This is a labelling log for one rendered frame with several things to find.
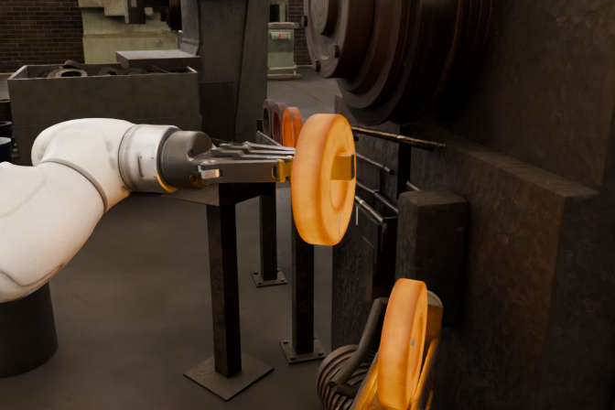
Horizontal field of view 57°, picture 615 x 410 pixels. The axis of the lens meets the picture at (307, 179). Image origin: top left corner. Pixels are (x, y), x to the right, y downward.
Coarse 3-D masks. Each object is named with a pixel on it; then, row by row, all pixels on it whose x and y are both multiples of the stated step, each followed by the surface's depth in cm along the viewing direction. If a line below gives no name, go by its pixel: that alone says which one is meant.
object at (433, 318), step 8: (432, 312) 77; (440, 312) 77; (432, 320) 78; (440, 320) 77; (432, 328) 78; (440, 328) 77; (432, 336) 78; (440, 336) 78; (424, 344) 78; (424, 352) 79; (424, 360) 79
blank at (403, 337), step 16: (400, 288) 68; (416, 288) 68; (400, 304) 66; (416, 304) 66; (384, 320) 65; (400, 320) 65; (416, 320) 67; (384, 336) 64; (400, 336) 64; (416, 336) 74; (384, 352) 64; (400, 352) 63; (416, 352) 73; (384, 368) 64; (400, 368) 63; (416, 368) 72; (384, 384) 65; (400, 384) 64; (416, 384) 74; (384, 400) 66; (400, 400) 65
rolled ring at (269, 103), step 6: (264, 102) 222; (270, 102) 217; (264, 108) 223; (270, 108) 215; (264, 114) 227; (270, 114) 214; (264, 120) 228; (270, 120) 214; (264, 126) 228; (270, 126) 214; (264, 132) 227; (270, 132) 215; (264, 138) 227
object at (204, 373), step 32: (160, 192) 166; (192, 192) 165; (224, 192) 149; (256, 192) 159; (224, 224) 163; (224, 256) 165; (224, 288) 168; (224, 320) 171; (224, 352) 174; (224, 384) 174
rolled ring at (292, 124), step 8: (288, 112) 183; (296, 112) 181; (288, 120) 190; (296, 120) 179; (288, 128) 192; (296, 128) 178; (288, 136) 193; (296, 136) 178; (288, 144) 193; (296, 144) 179
